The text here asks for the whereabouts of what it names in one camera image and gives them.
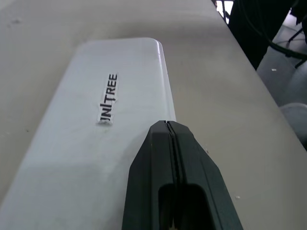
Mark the grey rounded container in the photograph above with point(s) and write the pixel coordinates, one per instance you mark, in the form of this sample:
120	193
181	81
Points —
296	122

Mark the white pencil case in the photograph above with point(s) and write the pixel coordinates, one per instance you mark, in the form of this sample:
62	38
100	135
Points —
72	155

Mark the black background object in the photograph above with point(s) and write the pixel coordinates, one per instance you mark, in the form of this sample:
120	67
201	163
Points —
254	24

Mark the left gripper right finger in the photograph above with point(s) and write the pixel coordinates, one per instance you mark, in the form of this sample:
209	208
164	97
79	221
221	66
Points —
199	172

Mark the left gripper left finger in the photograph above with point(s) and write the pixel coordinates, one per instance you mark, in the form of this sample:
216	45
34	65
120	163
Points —
148	167

